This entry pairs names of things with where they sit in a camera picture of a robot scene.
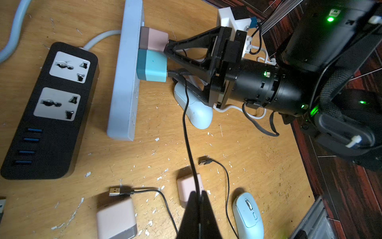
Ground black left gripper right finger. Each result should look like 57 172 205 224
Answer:
201 191 222 239

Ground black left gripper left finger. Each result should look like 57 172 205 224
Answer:
176 191 201 239

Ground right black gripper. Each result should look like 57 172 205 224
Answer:
164 26 309 117

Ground grey blue mouse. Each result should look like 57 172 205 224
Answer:
232 192 264 239

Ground teal charger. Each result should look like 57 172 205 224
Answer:
136 49 167 83

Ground black mouse cable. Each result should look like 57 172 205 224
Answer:
198 156 239 239
167 69 201 239
108 186 179 237

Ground white power strip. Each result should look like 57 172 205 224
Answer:
107 1 144 141

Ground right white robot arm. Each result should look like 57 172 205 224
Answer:
164 1 382 171

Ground light blue mouse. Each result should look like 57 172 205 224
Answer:
174 83 213 129

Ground black power strip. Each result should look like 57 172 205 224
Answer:
1 42 99 180

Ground white cable left side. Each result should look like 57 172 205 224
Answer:
0 0 122 65

